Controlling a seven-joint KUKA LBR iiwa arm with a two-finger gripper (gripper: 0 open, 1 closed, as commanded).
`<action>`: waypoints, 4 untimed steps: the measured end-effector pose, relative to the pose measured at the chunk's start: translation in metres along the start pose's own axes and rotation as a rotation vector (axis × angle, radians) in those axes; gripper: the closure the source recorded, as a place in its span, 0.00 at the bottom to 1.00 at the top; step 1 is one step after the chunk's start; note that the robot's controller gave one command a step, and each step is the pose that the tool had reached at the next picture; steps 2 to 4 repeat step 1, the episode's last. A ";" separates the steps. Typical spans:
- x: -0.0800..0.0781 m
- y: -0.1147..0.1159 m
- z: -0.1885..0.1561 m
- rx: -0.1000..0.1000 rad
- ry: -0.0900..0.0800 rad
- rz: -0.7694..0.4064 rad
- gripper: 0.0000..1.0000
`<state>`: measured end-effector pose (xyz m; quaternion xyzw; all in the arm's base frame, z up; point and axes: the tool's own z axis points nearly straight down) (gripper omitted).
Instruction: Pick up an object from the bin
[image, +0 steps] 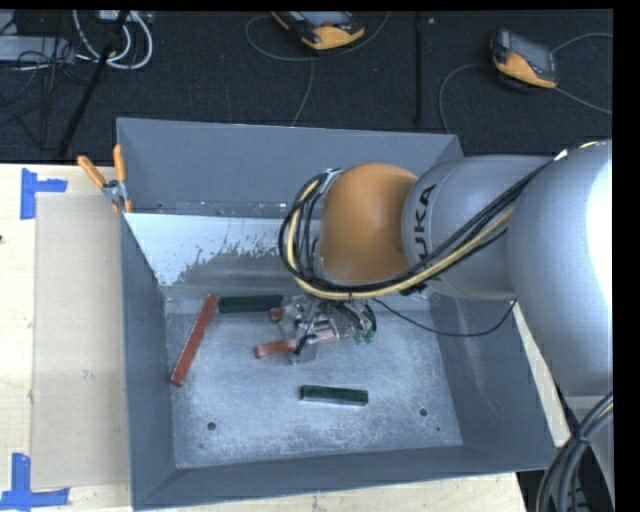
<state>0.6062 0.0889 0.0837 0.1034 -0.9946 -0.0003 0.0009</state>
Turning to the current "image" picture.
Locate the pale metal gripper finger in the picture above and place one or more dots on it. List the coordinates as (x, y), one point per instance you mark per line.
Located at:
(290, 320)
(306, 353)

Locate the dark green flat block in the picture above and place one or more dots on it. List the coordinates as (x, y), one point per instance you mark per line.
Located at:
(250, 303)
(334, 394)

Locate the grey metal bin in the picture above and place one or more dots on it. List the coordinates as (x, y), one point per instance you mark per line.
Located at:
(280, 430)

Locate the pale brown flat board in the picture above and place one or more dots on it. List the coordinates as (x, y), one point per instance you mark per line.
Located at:
(75, 340)

